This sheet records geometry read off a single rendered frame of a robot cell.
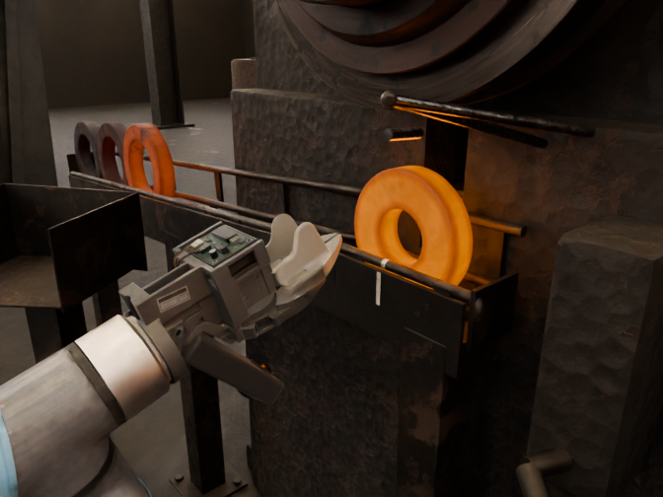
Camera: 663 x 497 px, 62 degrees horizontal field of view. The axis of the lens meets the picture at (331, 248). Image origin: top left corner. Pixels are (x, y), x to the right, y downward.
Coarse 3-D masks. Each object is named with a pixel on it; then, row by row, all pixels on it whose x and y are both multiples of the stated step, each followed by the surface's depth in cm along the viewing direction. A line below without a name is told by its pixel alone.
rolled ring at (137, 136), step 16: (128, 128) 114; (144, 128) 109; (128, 144) 116; (144, 144) 110; (160, 144) 108; (128, 160) 118; (160, 160) 107; (128, 176) 120; (144, 176) 121; (160, 176) 108; (160, 192) 109
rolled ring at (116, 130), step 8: (104, 128) 127; (112, 128) 123; (120, 128) 124; (104, 136) 128; (112, 136) 124; (120, 136) 122; (104, 144) 131; (112, 144) 132; (120, 144) 122; (104, 152) 132; (112, 152) 134; (120, 152) 123; (104, 160) 133; (112, 160) 134; (104, 168) 133; (112, 168) 134; (104, 176) 135; (112, 176) 134
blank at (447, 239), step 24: (408, 168) 61; (384, 192) 63; (408, 192) 60; (432, 192) 57; (456, 192) 59; (360, 216) 67; (384, 216) 64; (432, 216) 58; (456, 216) 57; (360, 240) 68; (384, 240) 66; (432, 240) 59; (456, 240) 57; (408, 264) 63; (432, 264) 60; (456, 264) 58
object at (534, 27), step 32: (544, 0) 42; (576, 0) 40; (288, 32) 66; (512, 32) 44; (544, 32) 42; (320, 64) 63; (448, 64) 49; (480, 64) 47; (512, 64) 45; (352, 96) 60; (416, 96) 53; (448, 96) 50
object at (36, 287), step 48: (0, 192) 95; (48, 192) 94; (96, 192) 91; (0, 240) 96; (48, 240) 72; (96, 240) 80; (144, 240) 92; (0, 288) 84; (48, 288) 82; (96, 288) 81; (48, 336) 87
